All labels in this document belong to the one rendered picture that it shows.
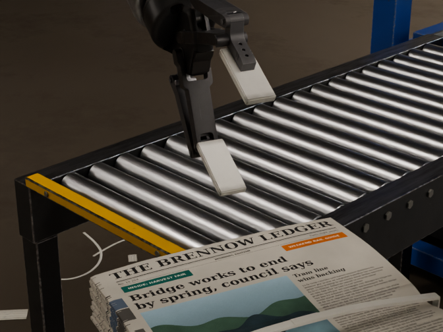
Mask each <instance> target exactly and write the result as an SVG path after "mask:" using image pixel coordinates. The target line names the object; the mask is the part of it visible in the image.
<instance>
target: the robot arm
mask: <svg viewBox="0 0 443 332"><path fill-rule="evenodd" d="M127 3H128V4H129V7H130V8H131V11H132V13H133V15H134V17H135V18H136V20H137V21H138V22H139V23H140V24H141V25H143V26H144V27H146V28H147V30H148V32H149V34H150V36H151V39H152V41H153V42H154V43H155V44H156V45H157V46H158V47H160V48H161V49H164V50H166V51H168V52H170V53H172V54H173V62H174V65H175V66H176V67H177V74H172V75H170V76H169V82H170V84H171V87H172V89H173V92H174V94H175V99H176V102H177V106H178V110H179V114H180V118H181V122H182V125H183V131H184V134H185V139H186V142H187V147H188V150H189V155H190V157H191V159H193V158H197V157H201V158H202V161H203V163H204V165H205V167H206V170H207V172H208V174H209V176H210V178H211V180H212V182H213V184H214V186H215V188H216V191H217V193H218V195H219V196H226V195H230V194H237V193H241V192H245V191H246V188H247V187H246V186H245V183H244V181H243V179H242V177H241V175H240V173H239V171H238V169H237V167H236V165H235V163H234V161H233V159H232V157H231V155H230V153H229V151H228V148H227V146H226V145H225V142H224V141H223V139H218V135H217V131H216V123H215V118H214V110H213V106H212V98H211V93H210V86H211V85H212V83H213V78H212V71H211V66H210V63H211V59H212V57H213V54H214V49H213V45H214V46H216V47H225V46H227V48H223V49H220V52H219V54H220V57H221V59H222V61H223V63H224V65H225V66H226V68H227V70H228V72H229V74H230V76H231V78H232V80H233V81H234V83H235V85H236V87H237V89H238V91H239V93H240V95H241V97H242V98H243V101H244V102H245V105H252V104H257V103H264V102H269V101H274V100H275V98H276V95H275V93H274V91H273V89H272V87H271V86H270V84H269V82H268V80H267V79H266V77H265V75H264V73H263V72H262V69H261V68H260V66H259V64H258V62H257V60H256V59H255V57H254V55H253V53H252V51H251V49H250V47H249V45H248V44H247V41H248V37H247V33H246V32H245V31H244V26H245V25H248V24H249V16H248V14H247V13H246V12H245V11H243V10H241V9H240V8H238V7H236V6H235V5H233V4H231V3H230V2H228V1H226V0H127ZM215 23H216V24H218V25H220V26H221V27H223V28H225V30H222V28H214V26H215ZM202 74H203V75H204V78H203V80H196V78H195V77H193V76H197V75H202Z"/></svg>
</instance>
